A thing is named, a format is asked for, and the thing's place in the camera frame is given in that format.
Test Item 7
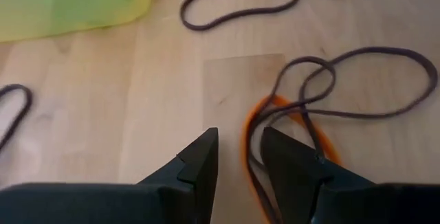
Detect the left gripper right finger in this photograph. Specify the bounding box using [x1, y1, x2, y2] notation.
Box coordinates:
[260, 126, 375, 224]

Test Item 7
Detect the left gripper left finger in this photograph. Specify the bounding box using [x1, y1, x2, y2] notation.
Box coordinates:
[137, 126, 219, 224]

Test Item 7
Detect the yellow plastic basket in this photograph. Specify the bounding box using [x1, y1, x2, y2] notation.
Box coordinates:
[0, 0, 153, 43]

